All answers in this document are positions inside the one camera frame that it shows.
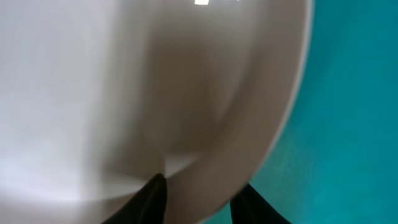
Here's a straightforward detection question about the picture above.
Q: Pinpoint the teal serving tray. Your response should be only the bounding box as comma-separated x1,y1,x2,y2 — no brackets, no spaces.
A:
201,0,398,224

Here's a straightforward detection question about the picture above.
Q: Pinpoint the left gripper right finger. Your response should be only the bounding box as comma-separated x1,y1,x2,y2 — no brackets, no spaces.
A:
229,184,290,224

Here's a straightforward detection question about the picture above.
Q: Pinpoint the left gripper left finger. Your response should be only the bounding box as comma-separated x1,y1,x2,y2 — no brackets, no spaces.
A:
103,173,167,224

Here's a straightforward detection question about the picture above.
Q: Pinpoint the large white plate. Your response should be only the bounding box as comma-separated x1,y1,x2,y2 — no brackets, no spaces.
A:
1,0,313,223

